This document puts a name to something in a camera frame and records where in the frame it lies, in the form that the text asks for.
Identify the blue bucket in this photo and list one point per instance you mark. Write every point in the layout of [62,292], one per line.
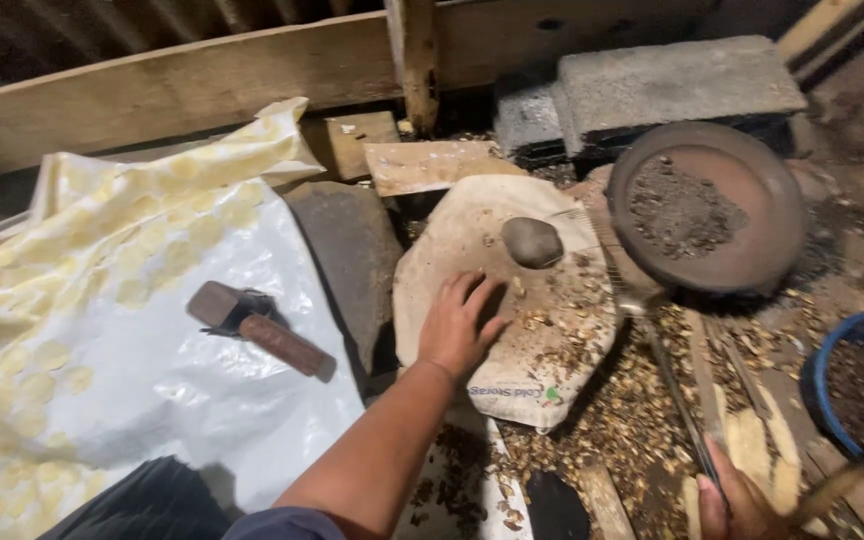
[863,382]

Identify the white plastic sheet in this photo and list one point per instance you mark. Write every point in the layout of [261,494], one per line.
[139,315]

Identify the upright wooden post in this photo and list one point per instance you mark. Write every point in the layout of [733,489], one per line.
[415,60]

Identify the long wooden beam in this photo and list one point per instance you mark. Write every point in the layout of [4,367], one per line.
[162,90]

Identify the person's right hand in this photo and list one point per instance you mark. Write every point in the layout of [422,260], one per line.
[739,502]

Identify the small wooden block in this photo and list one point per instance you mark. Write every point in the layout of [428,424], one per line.
[353,142]

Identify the round brown pan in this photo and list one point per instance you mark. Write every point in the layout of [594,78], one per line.
[706,210]

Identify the round grey stone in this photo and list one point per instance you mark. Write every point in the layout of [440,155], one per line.
[532,241]

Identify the person's left hand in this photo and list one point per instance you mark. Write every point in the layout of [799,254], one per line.
[456,334]

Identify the heap of cracked nut shells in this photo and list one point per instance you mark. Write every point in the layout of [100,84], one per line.
[627,420]

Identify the pale yellow wood strips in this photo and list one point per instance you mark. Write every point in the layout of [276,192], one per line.
[758,450]

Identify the white sack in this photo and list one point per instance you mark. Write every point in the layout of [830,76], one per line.
[522,360]

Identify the rusty hammer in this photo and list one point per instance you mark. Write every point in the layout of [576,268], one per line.
[259,326]

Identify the large grey concrete block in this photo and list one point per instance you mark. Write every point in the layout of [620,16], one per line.
[672,86]

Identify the person's blue sleeve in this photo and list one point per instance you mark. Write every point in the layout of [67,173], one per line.
[286,525]

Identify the thin wooden stick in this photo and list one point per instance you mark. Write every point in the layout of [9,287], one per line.
[848,476]

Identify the black flat object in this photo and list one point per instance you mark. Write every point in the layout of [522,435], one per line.
[556,508]

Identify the flat pale wood piece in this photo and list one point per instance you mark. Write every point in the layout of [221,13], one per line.
[432,165]

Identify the person's dark trousers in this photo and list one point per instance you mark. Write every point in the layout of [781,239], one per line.
[139,502]

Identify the small grey concrete block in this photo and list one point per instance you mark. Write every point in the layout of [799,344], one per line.
[526,116]

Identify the dark flat stone slab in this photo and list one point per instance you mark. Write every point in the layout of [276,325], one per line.
[349,255]

